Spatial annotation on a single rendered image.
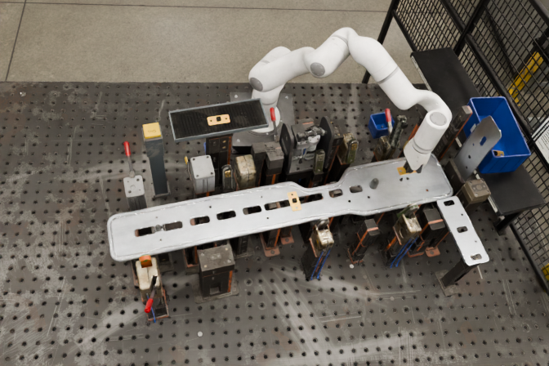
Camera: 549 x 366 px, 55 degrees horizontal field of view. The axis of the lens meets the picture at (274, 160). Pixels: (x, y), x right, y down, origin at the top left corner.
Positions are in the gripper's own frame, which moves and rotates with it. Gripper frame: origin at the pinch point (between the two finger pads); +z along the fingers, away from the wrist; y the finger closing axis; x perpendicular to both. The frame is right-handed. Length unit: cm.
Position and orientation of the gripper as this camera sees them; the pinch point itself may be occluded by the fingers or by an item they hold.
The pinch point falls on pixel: (409, 167)
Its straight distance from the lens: 215.4
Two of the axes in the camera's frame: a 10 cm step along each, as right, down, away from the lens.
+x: 9.6, -1.7, 2.3
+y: 2.7, 8.2, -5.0
